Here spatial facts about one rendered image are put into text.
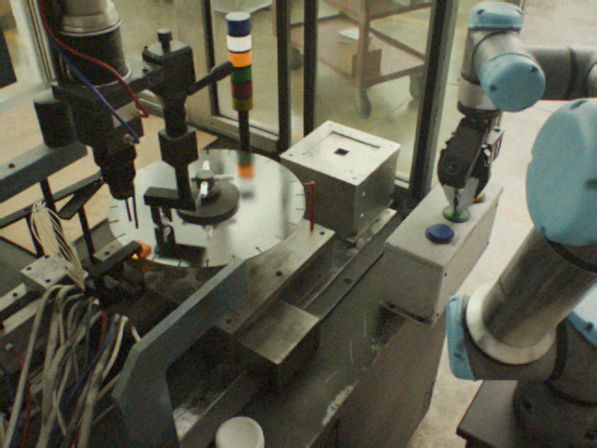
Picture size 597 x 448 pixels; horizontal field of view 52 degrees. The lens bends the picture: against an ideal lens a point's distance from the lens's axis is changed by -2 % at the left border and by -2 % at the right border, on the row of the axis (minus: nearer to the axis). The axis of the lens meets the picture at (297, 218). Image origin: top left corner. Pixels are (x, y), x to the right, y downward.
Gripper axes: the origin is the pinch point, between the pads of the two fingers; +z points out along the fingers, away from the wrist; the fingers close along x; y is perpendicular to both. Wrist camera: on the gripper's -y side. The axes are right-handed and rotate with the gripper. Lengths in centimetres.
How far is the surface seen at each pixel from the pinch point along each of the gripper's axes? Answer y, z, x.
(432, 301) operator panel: -13.1, 10.1, -3.1
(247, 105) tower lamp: -0.5, -6.5, 45.8
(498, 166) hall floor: 164, 92, 35
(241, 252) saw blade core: -33.7, -3.7, 20.8
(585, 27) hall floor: 374, 93, 48
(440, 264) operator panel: -13.1, 1.6, -3.4
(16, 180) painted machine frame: -48, -12, 54
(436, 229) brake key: -6.5, 0.6, 0.7
